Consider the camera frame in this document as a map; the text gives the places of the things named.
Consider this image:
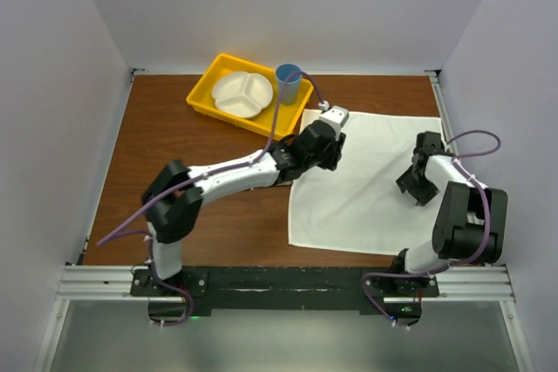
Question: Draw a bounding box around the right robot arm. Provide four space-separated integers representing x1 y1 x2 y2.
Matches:
387 132 508 296

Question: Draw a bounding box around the white divided plate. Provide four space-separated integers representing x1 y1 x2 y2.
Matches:
211 71 274 119

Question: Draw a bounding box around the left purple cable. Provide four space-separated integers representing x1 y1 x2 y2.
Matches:
95 71 330 328

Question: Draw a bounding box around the blue plastic cup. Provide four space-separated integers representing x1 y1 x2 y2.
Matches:
275 64 302 105

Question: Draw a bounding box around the white cloth napkin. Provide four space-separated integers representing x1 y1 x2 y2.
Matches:
288 112 442 255

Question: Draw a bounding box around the purple cable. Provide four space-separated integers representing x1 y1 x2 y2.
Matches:
95 71 330 328
361 130 502 329

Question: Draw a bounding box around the yellow plastic tray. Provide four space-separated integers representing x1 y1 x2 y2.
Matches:
186 53 315 139

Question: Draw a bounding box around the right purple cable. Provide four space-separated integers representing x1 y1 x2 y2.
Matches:
361 130 502 329

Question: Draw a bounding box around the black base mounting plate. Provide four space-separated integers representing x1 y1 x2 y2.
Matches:
130 267 439 325

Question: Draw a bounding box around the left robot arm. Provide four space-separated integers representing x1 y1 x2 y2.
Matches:
142 118 346 295

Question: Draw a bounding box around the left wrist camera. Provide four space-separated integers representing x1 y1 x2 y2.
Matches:
318 101 350 137

